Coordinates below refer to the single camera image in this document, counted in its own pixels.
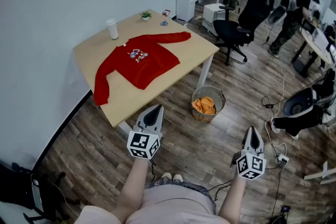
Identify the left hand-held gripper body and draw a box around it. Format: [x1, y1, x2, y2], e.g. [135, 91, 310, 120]
[127, 124, 163, 160]

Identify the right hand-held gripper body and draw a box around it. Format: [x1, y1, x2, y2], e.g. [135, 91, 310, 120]
[230, 150, 267, 181]

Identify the red sweatshirt with print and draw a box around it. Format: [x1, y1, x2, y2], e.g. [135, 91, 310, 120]
[93, 31, 192, 106]

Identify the person's left forearm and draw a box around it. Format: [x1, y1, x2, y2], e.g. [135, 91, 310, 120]
[111, 157, 150, 221]

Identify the person's right forearm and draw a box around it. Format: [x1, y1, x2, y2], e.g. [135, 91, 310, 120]
[217, 175, 247, 224]

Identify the white table leg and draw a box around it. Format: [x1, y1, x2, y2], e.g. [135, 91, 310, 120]
[118, 120, 137, 137]
[196, 54, 215, 89]

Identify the white power strip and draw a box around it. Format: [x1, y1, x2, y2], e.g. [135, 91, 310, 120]
[275, 154, 289, 167]

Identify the orange cloth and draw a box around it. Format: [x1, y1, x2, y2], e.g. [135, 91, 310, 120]
[192, 96, 216, 115]

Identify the person's pink top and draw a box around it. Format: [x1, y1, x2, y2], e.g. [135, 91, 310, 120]
[75, 183, 232, 224]

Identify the white lidded cup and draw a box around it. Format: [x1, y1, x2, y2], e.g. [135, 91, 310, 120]
[106, 18, 119, 40]

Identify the round light wooden table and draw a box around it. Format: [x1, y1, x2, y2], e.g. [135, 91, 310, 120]
[291, 26, 334, 78]

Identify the black high-back office chair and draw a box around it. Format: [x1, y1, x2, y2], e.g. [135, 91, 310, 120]
[213, 0, 271, 66]

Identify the silver laptop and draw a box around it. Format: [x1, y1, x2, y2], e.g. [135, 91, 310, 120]
[31, 179, 44, 215]

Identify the white drawer cabinet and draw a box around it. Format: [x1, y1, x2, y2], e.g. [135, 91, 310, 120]
[201, 3, 230, 35]

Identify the white water dispenser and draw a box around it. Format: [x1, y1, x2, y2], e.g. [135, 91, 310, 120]
[175, 0, 197, 22]

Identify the black low swivel chair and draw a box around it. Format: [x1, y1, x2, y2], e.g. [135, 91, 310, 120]
[0, 162, 81, 224]

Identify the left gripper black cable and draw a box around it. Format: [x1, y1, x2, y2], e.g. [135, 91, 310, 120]
[149, 158, 157, 183]

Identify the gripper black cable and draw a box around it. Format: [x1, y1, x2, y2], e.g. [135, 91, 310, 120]
[208, 179, 233, 201]
[149, 158, 157, 183]

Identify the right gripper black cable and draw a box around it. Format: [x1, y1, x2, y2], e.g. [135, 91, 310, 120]
[208, 179, 233, 201]

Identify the wire mesh waste basket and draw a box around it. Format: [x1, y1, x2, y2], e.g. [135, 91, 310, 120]
[191, 86, 227, 123]

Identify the white floor cable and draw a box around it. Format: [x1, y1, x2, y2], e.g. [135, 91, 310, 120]
[265, 60, 288, 156]

